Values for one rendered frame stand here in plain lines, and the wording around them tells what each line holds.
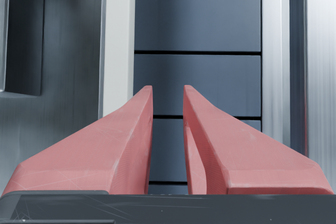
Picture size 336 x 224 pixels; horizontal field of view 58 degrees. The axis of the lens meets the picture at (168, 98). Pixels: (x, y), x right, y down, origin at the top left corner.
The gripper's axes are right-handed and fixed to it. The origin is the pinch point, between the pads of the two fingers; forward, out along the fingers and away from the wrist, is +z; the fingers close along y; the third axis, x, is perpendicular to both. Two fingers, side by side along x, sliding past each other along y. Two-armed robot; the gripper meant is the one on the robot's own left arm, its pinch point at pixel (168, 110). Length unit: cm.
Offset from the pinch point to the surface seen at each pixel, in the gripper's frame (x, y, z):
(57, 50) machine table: 3.0, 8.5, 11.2
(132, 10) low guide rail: -2.2, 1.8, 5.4
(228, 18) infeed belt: -0.9, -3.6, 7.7
